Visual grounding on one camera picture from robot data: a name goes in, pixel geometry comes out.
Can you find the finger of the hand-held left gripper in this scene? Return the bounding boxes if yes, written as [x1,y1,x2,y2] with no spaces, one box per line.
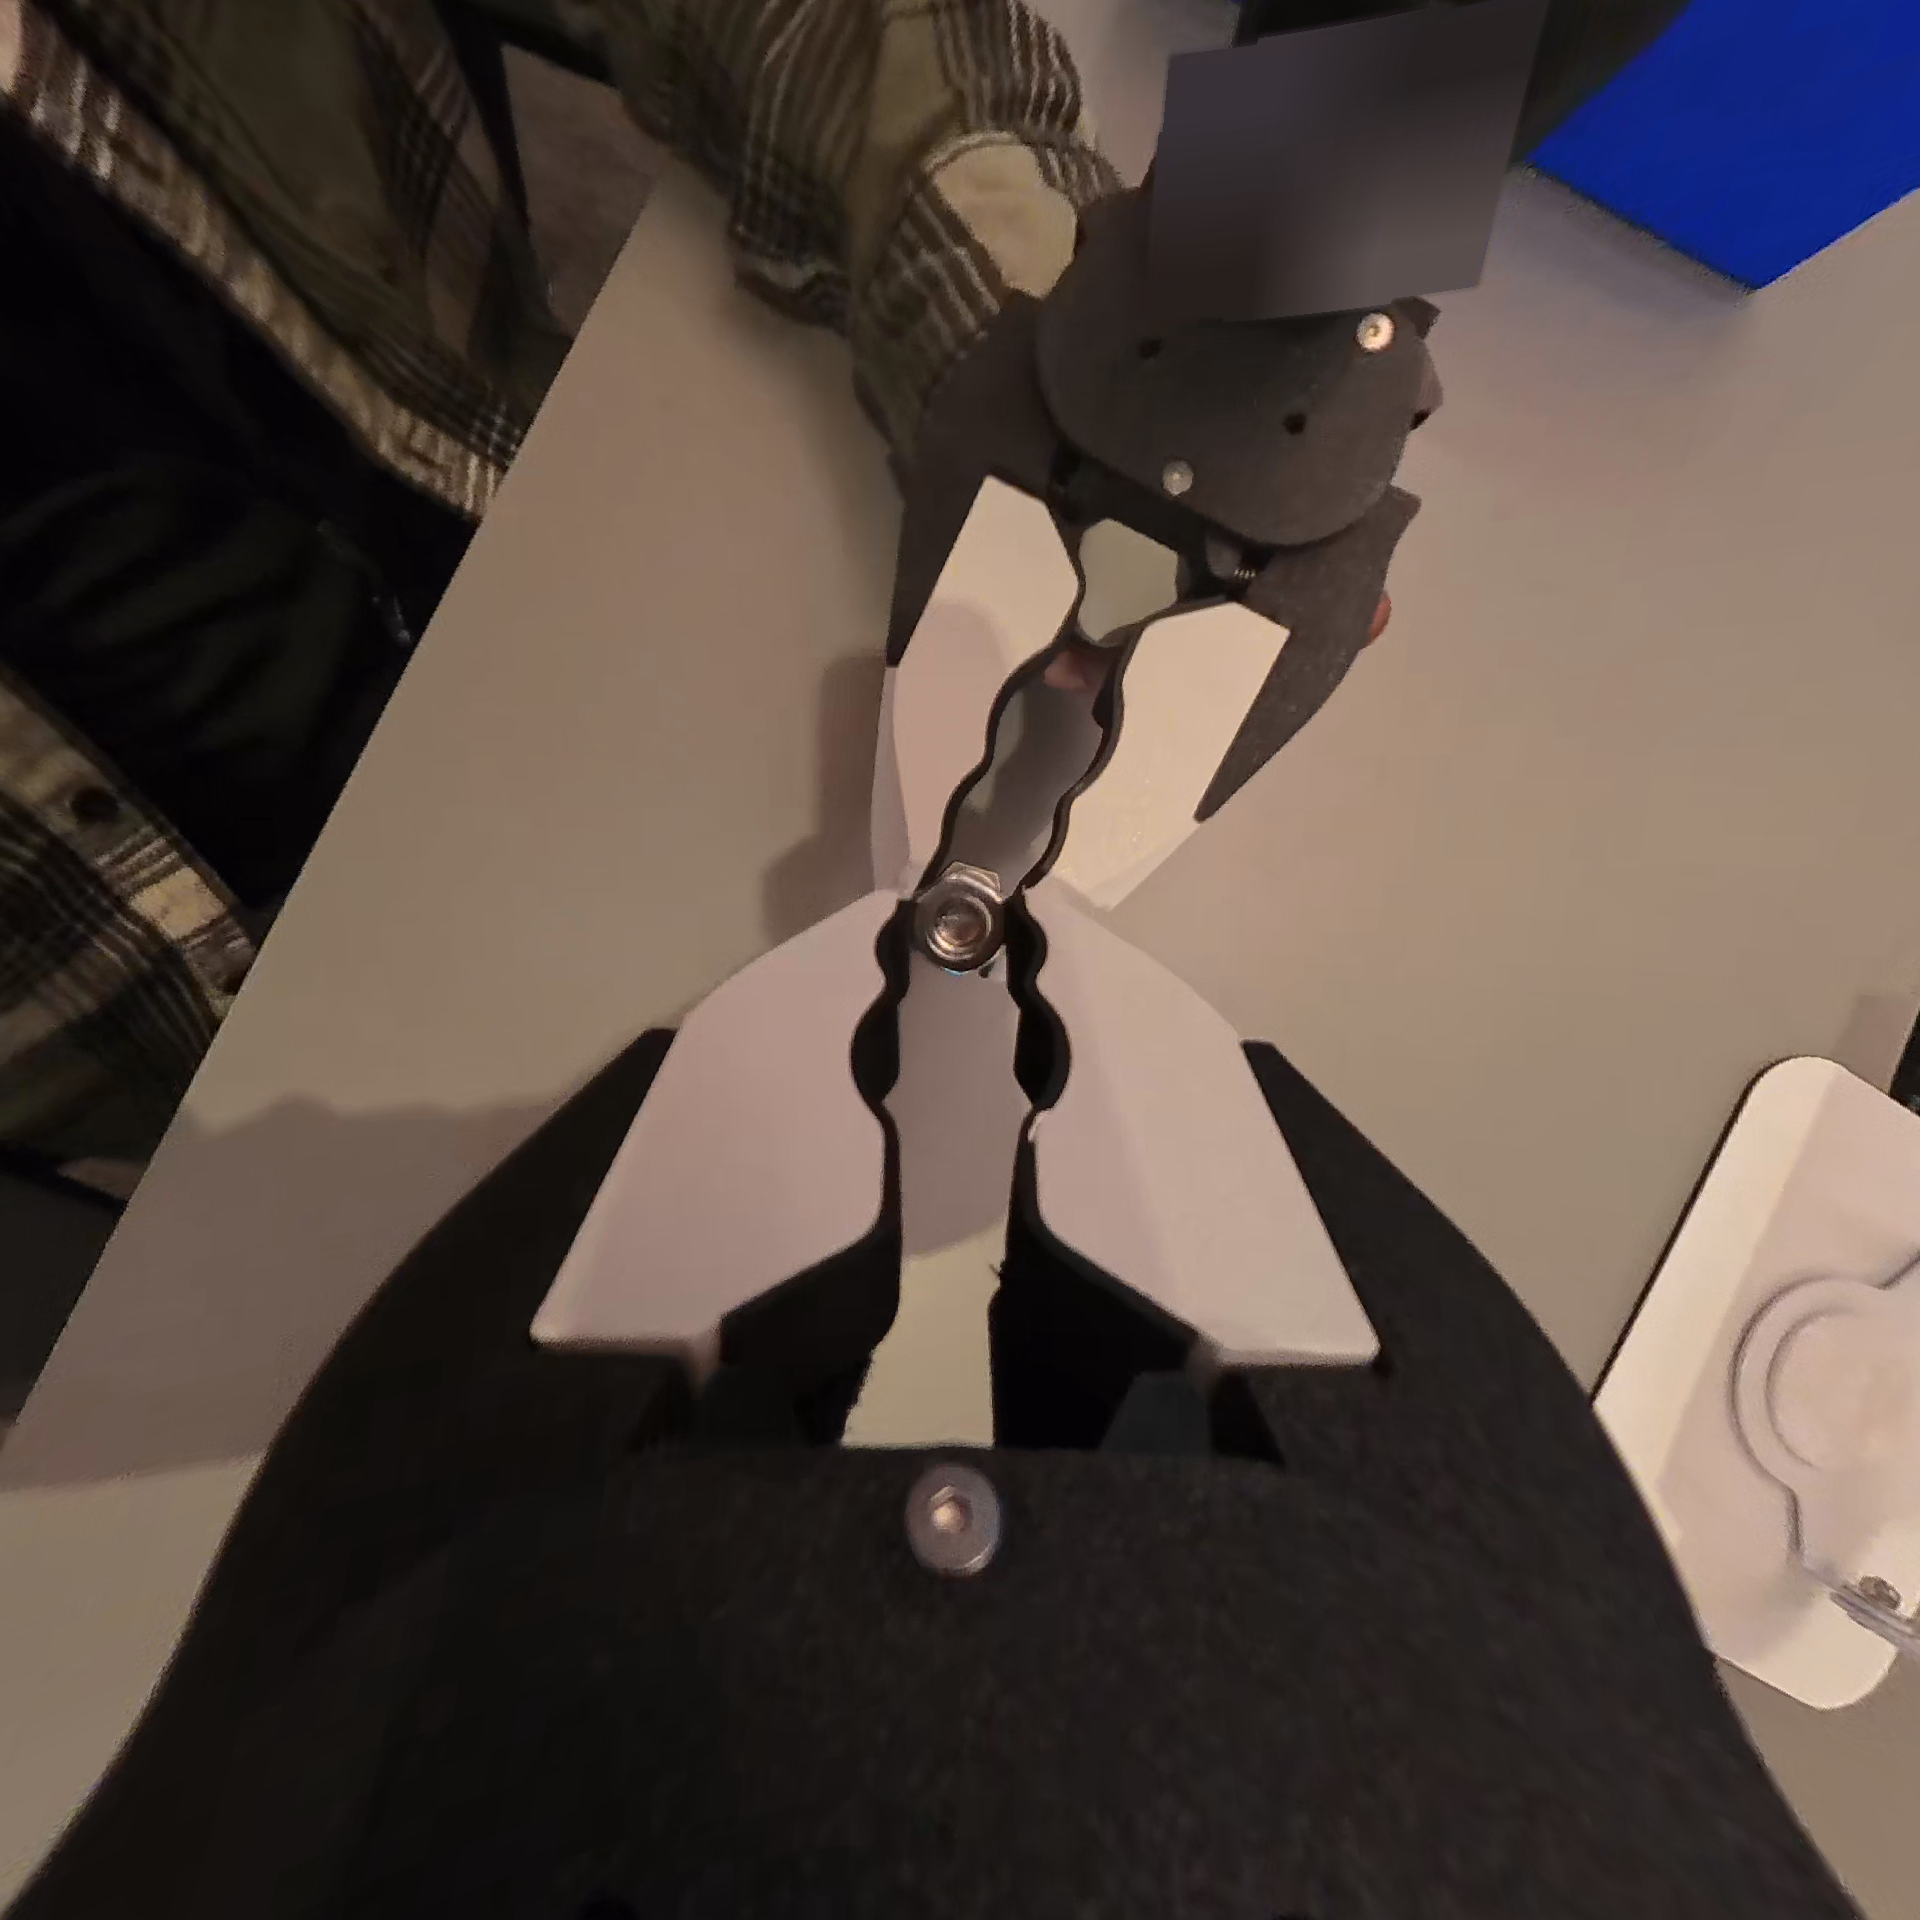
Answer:
[872,479,1087,896]
[1026,593,1292,915]

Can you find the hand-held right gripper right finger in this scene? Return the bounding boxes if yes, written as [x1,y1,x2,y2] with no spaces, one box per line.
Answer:
[1008,908,1383,1374]

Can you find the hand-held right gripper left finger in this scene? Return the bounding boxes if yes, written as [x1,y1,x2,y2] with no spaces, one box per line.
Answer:
[528,892,909,1383]

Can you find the silver hex bolt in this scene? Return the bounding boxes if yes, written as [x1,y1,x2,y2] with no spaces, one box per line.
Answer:
[912,859,1020,986]

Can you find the white tablet stand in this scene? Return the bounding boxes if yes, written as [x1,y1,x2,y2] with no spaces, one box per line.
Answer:
[1591,1056,1920,1712]

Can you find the blue divided plastic bin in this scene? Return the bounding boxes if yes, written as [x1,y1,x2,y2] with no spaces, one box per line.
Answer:
[1506,0,1920,290]

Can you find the person's black trousers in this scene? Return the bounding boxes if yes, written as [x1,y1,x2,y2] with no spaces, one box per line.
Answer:
[0,136,422,932]

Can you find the person's plaid shirt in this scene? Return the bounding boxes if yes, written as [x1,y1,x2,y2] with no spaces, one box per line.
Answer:
[0,0,534,1164]

